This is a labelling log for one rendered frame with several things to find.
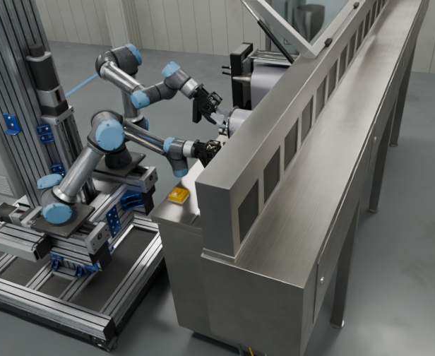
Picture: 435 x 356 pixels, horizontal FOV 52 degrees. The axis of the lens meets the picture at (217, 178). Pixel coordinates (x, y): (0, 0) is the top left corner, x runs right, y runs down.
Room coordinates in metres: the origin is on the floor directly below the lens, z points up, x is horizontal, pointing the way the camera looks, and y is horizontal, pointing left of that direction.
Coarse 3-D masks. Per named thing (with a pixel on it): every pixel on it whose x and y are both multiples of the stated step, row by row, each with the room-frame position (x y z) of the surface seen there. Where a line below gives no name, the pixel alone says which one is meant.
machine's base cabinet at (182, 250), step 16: (160, 224) 1.53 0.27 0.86; (176, 240) 1.49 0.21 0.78; (192, 240) 1.45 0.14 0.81; (176, 256) 1.50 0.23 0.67; (192, 256) 1.45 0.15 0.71; (176, 272) 1.51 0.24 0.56; (192, 272) 1.46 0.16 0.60; (176, 288) 1.52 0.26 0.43; (192, 288) 1.47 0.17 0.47; (176, 304) 1.53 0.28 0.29; (192, 304) 1.48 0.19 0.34; (192, 320) 1.49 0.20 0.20; (208, 320) 1.44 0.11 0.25; (208, 336) 1.44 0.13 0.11; (256, 352) 1.31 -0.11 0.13
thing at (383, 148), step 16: (400, 96) 3.23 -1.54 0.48; (400, 112) 3.22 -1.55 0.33; (384, 144) 2.41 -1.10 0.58; (384, 160) 2.40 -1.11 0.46; (368, 208) 2.44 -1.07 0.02; (352, 224) 1.49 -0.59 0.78; (352, 240) 1.48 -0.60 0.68; (352, 256) 1.52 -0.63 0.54; (336, 288) 1.51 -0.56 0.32; (336, 304) 1.50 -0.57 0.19; (336, 320) 1.50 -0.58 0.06
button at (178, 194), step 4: (176, 188) 1.70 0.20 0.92; (172, 192) 1.67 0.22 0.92; (176, 192) 1.66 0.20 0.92; (180, 192) 1.66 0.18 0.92; (184, 192) 1.66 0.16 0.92; (188, 192) 1.67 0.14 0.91; (172, 196) 1.64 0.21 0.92; (176, 196) 1.63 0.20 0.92; (180, 196) 1.63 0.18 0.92; (184, 196) 1.64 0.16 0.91; (176, 200) 1.63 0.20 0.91; (180, 200) 1.62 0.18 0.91
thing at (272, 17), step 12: (240, 0) 1.43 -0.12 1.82; (252, 0) 1.42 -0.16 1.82; (252, 12) 1.41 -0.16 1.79; (264, 12) 1.40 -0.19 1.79; (276, 12) 1.41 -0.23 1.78; (348, 12) 1.71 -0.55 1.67; (264, 24) 1.39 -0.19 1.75; (276, 24) 1.38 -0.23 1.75; (288, 24) 1.39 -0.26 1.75; (336, 24) 1.57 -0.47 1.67; (288, 36) 1.36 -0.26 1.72; (300, 36) 1.37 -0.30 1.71; (324, 36) 1.45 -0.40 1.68; (300, 48) 1.35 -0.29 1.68; (312, 48) 1.35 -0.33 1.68; (288, 60) 1.35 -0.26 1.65
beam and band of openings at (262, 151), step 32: (384, 0) 2.42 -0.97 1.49; (352, 32) 1.69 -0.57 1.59; (320, 64) 1.28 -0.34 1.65; (288, 96) 1.09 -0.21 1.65; (320, 96) 1.33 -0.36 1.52; (256, 128) 0.94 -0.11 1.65; (288, 128) 1.03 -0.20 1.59; (224, 160) 0.81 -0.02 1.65; (256, 160) 0.83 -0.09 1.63; (288, 160) 1.05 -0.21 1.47; (224, 192) 0.71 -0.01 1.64; (256, 192) 0.84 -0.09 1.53; (224, 224) 0.72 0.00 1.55; (256, 224) 0.82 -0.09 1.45; (224, 256) 0.72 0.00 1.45
